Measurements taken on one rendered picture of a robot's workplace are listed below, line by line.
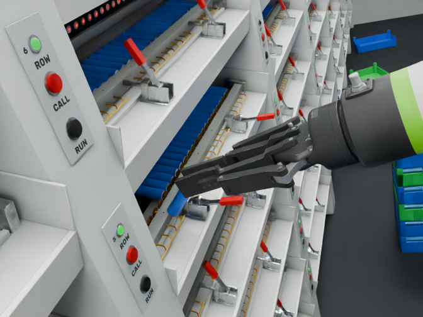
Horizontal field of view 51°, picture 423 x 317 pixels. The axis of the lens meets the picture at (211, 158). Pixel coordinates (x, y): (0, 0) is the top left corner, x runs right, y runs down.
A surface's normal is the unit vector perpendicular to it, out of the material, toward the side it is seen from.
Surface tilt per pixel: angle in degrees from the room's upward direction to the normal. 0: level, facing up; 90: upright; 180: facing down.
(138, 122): 16
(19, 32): 90
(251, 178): 93
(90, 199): 90
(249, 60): 90
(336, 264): 0
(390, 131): 79
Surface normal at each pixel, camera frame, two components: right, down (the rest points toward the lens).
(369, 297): -0.25, -0.84
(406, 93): -0.55, -0.26
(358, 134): -0.42, 0.26
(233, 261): 0.01, -0.82
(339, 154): -0.23, 0.61
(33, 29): 0.93, -0.06
